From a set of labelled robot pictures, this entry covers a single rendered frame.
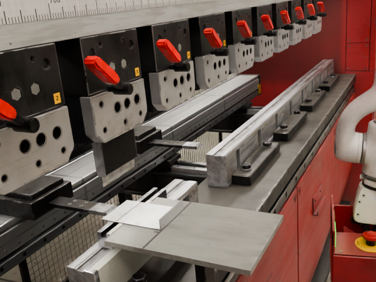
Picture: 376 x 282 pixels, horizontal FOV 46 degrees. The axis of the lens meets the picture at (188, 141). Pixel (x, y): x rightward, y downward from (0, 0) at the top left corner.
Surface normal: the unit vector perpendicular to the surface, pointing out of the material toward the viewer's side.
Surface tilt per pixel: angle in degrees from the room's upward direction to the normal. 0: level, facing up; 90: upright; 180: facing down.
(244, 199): 0
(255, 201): 0
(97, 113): 90
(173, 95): 90
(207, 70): 90
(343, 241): 0
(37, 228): 90
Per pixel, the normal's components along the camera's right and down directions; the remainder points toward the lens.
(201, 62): -0.45, 0.31
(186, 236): -0.08, -0.95
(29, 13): 0.89, 0.07
